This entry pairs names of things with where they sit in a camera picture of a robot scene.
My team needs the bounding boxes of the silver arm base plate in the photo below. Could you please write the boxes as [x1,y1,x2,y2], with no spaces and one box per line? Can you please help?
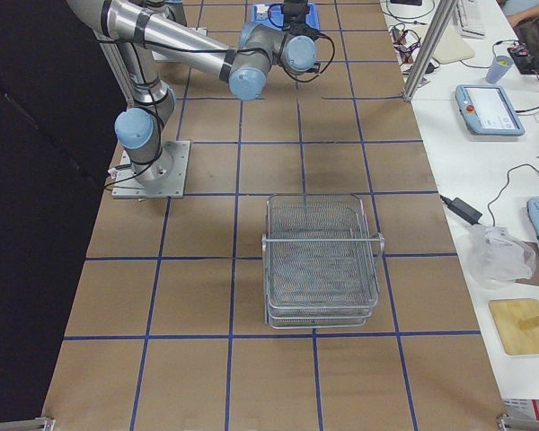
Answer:
[110,141,190,199]

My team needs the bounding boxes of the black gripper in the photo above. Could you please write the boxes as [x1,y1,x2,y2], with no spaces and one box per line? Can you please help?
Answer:
[281,0,309,27]

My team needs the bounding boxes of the white keyboard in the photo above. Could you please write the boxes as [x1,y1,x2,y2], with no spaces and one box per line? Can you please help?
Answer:
[453,0,486,39]

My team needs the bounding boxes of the black power adapter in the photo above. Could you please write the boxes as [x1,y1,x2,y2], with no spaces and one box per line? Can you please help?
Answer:
[439,195,482,225]

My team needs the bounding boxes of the wooden board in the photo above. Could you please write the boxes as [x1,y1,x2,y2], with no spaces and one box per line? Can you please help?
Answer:
[489,298,539,356]

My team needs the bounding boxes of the silver wire mesh shelf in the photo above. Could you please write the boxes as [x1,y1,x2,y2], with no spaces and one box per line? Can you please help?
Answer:
[261,194,384,329]

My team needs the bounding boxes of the upper blue teach pendant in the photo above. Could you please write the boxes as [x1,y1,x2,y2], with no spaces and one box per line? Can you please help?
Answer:
[455,84,525,137]

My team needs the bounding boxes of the blue plastic tray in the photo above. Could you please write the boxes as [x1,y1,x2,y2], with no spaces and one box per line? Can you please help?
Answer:
[249,3,321,30]

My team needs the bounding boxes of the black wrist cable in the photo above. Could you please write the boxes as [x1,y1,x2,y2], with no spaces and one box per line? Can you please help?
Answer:
[268,3,337,84]

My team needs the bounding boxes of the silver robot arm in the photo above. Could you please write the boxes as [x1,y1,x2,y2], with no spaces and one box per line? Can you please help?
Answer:
[68,0,323,198]

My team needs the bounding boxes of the clear plastic bag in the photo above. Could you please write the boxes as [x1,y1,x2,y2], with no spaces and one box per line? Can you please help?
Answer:
[467,225,537,283]

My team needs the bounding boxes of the aluminium frame post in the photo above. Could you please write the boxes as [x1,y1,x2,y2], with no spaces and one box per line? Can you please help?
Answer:
[402,0,456,101]

